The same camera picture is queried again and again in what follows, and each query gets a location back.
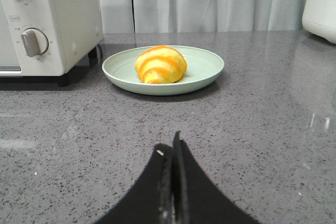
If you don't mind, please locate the white toaster oven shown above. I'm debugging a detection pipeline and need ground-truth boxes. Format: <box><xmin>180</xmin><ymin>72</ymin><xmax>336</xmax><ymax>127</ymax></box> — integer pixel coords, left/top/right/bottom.
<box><xmin>1</xmin><ymin>0</ymin><xmax>103</xmax><ymax>87</ymax></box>

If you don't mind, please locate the white curtain backdrop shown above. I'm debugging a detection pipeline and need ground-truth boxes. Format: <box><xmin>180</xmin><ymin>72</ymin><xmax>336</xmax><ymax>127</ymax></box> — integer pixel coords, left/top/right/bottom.
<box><xmin>100</xmin><ymin>0</ymin><xmax>306</xmax><ymax>33</ymax></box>

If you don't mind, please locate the beige lower oven knob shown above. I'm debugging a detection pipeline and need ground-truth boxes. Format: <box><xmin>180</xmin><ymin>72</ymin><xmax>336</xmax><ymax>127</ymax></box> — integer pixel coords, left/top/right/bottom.
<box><xmin>21</xmin><ymin>28</ymin><xmax>49</xmax><ymax>57</ymax></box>

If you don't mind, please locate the yellow orange striped croissant bread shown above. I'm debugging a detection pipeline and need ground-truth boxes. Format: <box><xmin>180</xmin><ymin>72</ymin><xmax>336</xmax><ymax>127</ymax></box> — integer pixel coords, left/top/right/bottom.
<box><xmin>134</xmin><ymin>45</ymin><xmax>187</xmax><ymax>84</ymax></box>

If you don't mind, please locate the white appliance at right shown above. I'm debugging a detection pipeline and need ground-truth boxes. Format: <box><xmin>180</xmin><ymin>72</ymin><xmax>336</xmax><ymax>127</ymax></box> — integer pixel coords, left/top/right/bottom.
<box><xmin>302</xmin><ymin>0</ymin><xmax>335</xmax><ymax>44</ymax></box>

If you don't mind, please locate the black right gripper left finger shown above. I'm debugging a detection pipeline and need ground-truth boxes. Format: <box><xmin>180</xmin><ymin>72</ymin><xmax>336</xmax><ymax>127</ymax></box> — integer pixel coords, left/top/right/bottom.
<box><xmin>96</xmin><ymin>144</ymin><xmax>172</xmax><ymax>223</ymax></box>

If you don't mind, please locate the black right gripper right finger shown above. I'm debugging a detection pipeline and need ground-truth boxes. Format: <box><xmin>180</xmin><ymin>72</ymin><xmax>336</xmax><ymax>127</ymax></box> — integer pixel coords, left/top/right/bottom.
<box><xmin>172</xmin><ymin>131</ymin><xmax>258</xmax><ymax>223</ymax></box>

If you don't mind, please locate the light green round plate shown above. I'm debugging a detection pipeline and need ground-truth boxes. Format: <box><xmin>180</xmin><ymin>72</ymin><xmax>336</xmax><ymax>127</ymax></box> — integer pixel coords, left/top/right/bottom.
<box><xmin>102</xmin><ymin>45</ymin><xmax>225</xmax><ymax>95</ymax></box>

